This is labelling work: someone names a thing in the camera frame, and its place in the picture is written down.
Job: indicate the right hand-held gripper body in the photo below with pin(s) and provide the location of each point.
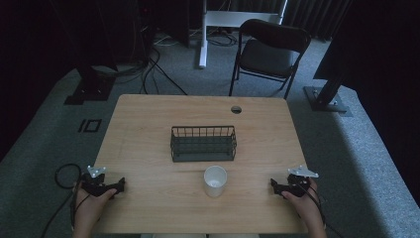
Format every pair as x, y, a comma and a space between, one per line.
298, 185

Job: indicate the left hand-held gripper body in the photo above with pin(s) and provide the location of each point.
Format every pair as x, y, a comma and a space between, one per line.
94, 185

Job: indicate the person's left hand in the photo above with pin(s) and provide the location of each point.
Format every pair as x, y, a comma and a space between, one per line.
92, 206

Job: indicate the person's right hand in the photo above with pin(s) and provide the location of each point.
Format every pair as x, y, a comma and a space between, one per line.
305, 208

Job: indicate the black floor socket plate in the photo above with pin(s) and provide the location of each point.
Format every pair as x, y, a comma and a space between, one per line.
90, 126

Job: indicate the white cup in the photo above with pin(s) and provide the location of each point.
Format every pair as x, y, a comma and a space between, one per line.
215, 185

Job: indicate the black stand with bolted base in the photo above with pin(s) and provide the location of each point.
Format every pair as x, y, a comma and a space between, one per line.
327, 95

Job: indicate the black stand with flat base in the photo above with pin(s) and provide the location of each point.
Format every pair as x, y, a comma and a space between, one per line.
89, 89

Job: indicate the black folding chair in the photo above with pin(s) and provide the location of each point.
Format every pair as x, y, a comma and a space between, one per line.
267, 58

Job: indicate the dark curtain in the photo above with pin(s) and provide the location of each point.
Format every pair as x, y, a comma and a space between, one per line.
317, 16

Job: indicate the white desk frame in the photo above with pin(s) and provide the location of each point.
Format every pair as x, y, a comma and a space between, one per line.
206, 33

